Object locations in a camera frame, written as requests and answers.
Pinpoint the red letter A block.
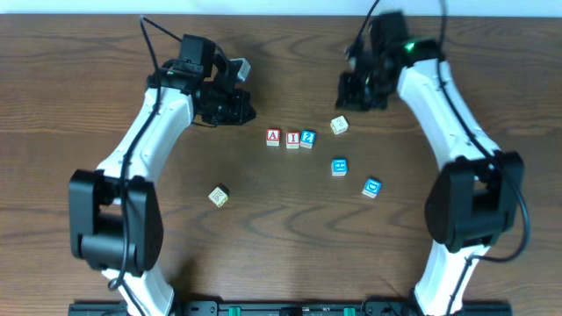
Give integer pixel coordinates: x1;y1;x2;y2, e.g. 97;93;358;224
266;128;281;147

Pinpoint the cream wooden block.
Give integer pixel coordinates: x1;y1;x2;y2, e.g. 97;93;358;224
330;116;349;135

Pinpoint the red letter I block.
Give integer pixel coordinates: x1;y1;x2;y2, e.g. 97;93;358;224
285;132;300;149

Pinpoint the blue number 2 block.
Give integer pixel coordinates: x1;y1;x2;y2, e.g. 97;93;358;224
299;130;316;148

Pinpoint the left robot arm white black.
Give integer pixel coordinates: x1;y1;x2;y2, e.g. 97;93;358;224
68;34;256;315

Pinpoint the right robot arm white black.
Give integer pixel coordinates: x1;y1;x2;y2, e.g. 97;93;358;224
335;11;529;315

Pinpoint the cream block with K drawing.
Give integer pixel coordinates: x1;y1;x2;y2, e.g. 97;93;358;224
208;184;229;208

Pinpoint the blue letter H block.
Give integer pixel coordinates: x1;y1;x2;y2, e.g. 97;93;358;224
331;159;348;176

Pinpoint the blue letter D block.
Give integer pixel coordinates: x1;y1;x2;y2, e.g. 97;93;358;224
362;178;382;198

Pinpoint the black mounting rail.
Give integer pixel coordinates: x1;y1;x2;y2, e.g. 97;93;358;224
68;300;514;316

